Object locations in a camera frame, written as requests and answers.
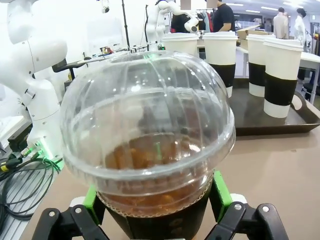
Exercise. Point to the brown cardboard box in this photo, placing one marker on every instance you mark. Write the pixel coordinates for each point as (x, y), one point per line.
(250, 32)

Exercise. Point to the black power box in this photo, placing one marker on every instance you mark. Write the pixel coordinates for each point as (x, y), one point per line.
(18, 138)

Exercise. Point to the dark brown serving tray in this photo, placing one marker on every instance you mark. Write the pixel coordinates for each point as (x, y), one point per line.
(250, 117)

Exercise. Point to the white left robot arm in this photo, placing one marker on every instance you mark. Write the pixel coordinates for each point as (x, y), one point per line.
(37, 100)

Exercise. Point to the clear dome-lid cup amber drink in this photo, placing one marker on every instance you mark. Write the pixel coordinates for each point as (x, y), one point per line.
(150, 112)

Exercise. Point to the figure in beige coat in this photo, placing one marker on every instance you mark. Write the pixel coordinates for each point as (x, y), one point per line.
(281, 25)

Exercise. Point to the black tripod pole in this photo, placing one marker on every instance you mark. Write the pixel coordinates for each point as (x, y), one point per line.
(125, 25)

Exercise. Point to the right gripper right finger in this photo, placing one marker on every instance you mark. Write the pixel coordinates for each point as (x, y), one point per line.
(237, 220)

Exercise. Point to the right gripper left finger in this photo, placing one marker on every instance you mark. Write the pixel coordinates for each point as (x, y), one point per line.
(80, 217)

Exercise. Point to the figure in white coat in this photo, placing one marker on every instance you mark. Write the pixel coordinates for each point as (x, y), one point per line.
(301, 27)

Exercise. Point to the person in dark clothes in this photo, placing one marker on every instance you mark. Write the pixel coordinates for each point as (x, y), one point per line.
(178, 23)

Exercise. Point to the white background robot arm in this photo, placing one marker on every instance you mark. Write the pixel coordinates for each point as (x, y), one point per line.
(156, 25)

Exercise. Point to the person in black t-shirt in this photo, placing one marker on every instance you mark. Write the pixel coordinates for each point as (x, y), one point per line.
(223, 17)

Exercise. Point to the white paper cup black sleeve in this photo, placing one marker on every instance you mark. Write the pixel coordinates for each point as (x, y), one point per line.
(281, 70)
(180, 45)
(221, 55)
(256, 57)

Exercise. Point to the white office desk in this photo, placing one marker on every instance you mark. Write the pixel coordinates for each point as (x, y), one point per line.
(311, 58)

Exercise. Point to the black office chair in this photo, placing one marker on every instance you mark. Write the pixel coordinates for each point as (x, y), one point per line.
(65, 65)

